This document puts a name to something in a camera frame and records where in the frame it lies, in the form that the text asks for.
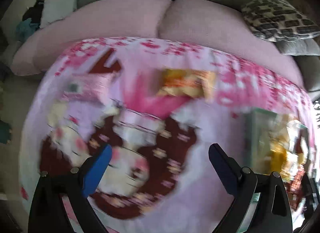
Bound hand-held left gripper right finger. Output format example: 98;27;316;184
208;143;293;233

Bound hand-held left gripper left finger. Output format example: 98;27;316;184
28;143;113;233

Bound white box with teal rim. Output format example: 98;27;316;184
246;107;314;211

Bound pink cartoon printed blanket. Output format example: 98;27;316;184
20;36;318;233

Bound pink snack packet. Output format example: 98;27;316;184
62;75;113;101

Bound gold snack packet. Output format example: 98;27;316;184
157;69;215;98

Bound teal object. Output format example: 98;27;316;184
0;120;13;144

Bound pink sofa seat cover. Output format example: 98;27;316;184
11;0;173;76
159;0;304;88

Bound black and white patterned pillow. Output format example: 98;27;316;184
241;0;320;42

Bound teal cloth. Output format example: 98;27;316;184
16;19;40;42

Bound dark clothes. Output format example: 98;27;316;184
22;0;45;23

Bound light grey pillow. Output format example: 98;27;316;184
40;0;79;28

